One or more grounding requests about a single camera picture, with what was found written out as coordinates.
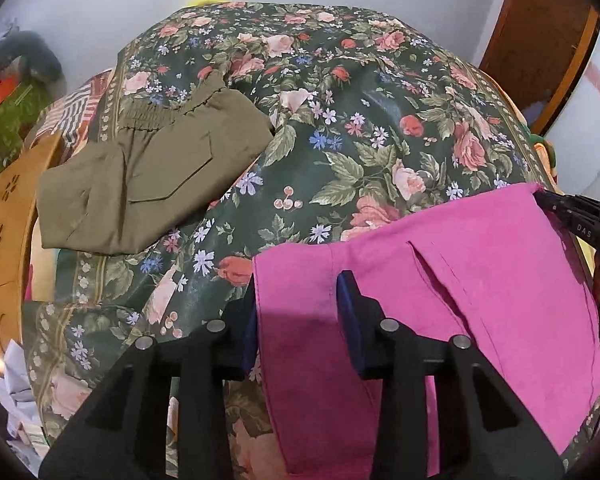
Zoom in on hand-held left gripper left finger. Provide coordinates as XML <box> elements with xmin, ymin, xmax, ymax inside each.
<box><xmin>39</xmin><ymin>280</ymin><xmax>259</xmax><ymax>480</ymax></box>

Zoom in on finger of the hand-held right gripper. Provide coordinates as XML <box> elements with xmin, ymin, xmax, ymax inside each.
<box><xmin>534</xmin><ymin>187</ymin><xmax>600</xmax><ymax>233</ymax></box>

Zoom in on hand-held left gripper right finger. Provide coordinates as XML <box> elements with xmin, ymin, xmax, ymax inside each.
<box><xmin>336</xmin><ymin>270</ymin><xmax>567</xmax><ymax>480</ymax></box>

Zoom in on pink pants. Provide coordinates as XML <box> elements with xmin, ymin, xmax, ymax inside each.
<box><xmin>252</xmin><ymin>182</ymin><xmax>600</xmax><ymax>480</ymax></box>

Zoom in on olive green folded pants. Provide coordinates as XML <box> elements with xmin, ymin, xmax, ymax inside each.
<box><xmin>36</xmin><ymin>71</ymin><xmax>276</xmax><ymax>256</ymax></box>

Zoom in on brown wooden door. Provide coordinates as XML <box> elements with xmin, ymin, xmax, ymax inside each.
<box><xmin>479</xmin><ymin>0</ymin><xmax>600</xmax><ymax>136</ymax></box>

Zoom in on floral green bedsheet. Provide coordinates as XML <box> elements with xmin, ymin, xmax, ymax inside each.
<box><xmin>22</xmin><ymin>1</ymin><xmax>600</xmax><ymax>480</ymax></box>

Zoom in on white crumpled cloth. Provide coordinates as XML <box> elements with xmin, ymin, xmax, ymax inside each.
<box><xmin>0</xmin><ymin>337</ymin><xmax>56</xmax><ymax>466</ymax></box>

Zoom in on wooden chair back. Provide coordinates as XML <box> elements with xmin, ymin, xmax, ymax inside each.
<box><xmin>0</xmin><ymin>132</ymin><xmax>63</xmax><ymax>376</ymax></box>

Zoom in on striped red white cloth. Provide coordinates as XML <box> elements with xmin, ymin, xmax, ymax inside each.
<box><xmin>27</xmin><ymin>71</ymin><xmax>113</xmax><ymax>148</ymax></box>

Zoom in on green cloth pile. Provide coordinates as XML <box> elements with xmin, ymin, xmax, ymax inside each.
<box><xmin>0</xmin><ymin>80</ymin><xmax>56</xmax><ymax>191</ymax></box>

